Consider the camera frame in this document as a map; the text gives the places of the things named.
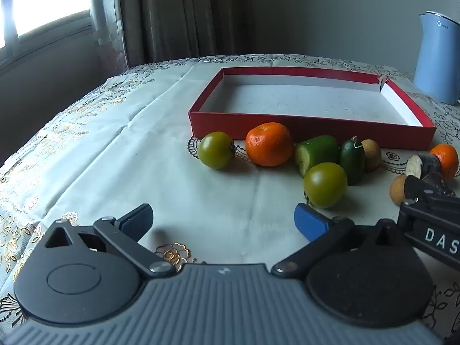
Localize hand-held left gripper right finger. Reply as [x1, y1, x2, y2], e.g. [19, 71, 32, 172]
[271, 203, 414, 279]

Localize red cardboard box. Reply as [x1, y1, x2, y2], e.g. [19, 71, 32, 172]
[189, 66, 436, 151]

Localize dark wooden log piece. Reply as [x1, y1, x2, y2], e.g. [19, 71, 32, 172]
[406, 154, 450, 187]

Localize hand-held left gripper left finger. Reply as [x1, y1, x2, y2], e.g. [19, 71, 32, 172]
[43, 203, 177, 279]

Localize cut cucumber piece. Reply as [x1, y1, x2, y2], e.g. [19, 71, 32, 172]
[295, 135, 341, 177]

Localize large mandarin orange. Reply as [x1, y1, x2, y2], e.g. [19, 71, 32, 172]
[245, 122, 293, 167]

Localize brown longan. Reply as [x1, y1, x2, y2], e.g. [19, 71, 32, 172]
[361, 139, 382, 173]
[390, 175, 408, 205]

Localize sheer patterned curtain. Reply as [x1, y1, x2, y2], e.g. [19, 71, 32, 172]
[88, 0, 130, 70]

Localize pale gold-embroidered tablecloth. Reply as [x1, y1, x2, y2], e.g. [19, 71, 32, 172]
[0, 53, 460, 345]

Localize brown curtain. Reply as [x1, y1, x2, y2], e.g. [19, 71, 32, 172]
[118, 0, 252, 69]

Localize white lace table cover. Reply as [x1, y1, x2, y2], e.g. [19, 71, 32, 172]
[187, 65, 460, 340]

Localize dark cucumber end piece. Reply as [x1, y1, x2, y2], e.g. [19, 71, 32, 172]
[340, 137, 366, 185]

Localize green tomato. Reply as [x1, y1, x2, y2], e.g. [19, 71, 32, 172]
[199, 131, 236, 169]
[303, 162, 348, 209]

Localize small mandarin orange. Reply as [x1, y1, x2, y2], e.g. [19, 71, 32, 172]
[430, 144, 459, 182]

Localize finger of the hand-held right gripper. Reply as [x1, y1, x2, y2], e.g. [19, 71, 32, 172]
[402, 175, 460, 216]

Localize light blue electric kettle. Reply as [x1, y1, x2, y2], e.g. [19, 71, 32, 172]
[413, 10, 460, 106]

